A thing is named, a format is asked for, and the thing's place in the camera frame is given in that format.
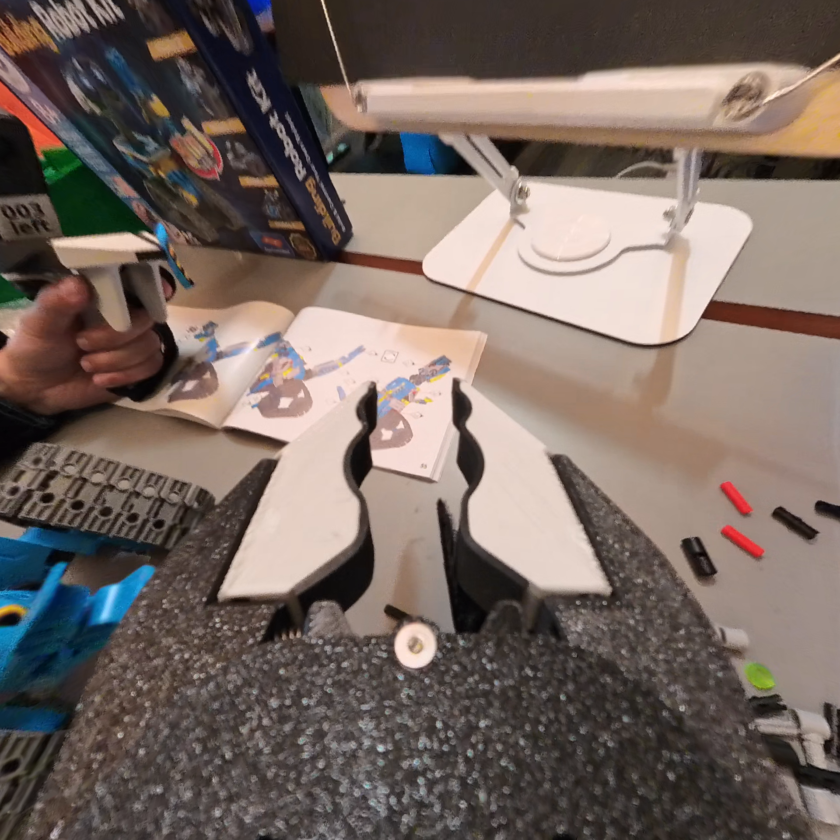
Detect orange plastic caddy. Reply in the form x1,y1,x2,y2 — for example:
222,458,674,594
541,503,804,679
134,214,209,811
0,82,63,158

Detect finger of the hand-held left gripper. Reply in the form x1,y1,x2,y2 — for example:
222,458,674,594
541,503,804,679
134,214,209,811
125,255,177,325
50,231,161,333

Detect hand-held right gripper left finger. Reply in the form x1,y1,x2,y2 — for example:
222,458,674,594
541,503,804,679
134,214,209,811
217,381,378,605

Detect green plastic bin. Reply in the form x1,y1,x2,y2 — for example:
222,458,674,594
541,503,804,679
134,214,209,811
0,146,153,304

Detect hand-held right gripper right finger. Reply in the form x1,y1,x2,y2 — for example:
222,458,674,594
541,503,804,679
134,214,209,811
449,379,613,634

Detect grey desk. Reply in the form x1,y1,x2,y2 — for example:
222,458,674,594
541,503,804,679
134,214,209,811
0,172,840,840

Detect white folding laptop stand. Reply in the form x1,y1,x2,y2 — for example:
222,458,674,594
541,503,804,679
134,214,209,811
322,62,840,347

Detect open instruction booklet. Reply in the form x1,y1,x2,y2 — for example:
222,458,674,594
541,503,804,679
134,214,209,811
115,301,490,484

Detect blue grey block toy robot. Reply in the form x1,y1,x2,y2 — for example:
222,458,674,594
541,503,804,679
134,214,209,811
0,441,217,840

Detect person's left hand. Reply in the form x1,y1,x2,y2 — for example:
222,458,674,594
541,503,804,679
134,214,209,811
0,274,179,416

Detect pile of small block pieces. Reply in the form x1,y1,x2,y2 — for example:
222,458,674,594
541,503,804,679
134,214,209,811
679,479,840,824

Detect dark blue robot kit box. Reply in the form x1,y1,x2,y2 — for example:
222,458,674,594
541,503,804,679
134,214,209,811
0,0,355,263

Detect black board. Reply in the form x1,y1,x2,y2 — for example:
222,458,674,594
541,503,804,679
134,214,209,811
272,0,840,88

